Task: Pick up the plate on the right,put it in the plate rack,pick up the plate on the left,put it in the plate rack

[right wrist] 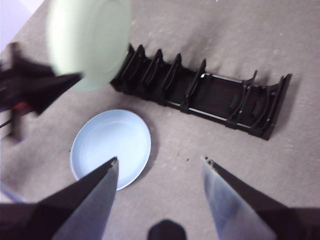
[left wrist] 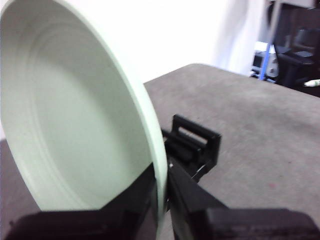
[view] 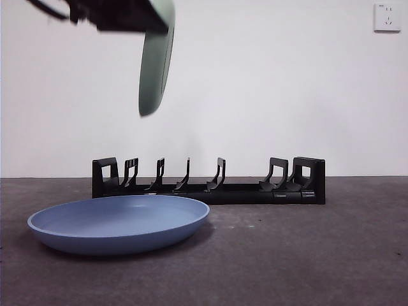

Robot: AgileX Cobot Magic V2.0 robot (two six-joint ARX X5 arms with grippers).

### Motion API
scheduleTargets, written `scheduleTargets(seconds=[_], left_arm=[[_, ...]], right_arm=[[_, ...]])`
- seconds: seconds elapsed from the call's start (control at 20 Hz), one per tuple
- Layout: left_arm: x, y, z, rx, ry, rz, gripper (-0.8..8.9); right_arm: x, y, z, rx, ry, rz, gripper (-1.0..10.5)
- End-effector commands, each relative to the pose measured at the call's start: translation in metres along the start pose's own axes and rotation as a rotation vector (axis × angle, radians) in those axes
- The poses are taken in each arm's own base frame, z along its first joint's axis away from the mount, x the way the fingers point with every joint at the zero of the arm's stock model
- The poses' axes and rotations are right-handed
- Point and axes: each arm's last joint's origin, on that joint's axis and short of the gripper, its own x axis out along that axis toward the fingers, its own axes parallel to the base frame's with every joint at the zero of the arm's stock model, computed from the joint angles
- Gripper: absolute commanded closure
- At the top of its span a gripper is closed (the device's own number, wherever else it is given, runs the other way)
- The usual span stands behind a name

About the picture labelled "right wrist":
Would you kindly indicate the green round plate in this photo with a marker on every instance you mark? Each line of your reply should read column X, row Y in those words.
column 87, row 37

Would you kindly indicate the black plate rack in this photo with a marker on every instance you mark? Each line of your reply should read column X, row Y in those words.
column 212, row 92

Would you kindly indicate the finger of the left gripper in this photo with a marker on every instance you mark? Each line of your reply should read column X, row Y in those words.
column 27, row 66
column 47, row 92

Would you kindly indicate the blue round plate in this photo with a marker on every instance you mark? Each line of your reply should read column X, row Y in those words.
column 112, row 135

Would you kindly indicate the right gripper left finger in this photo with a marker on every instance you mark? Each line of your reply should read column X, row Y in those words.
column 75, row 212

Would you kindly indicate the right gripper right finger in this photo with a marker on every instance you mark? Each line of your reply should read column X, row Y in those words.
column 245, row 215

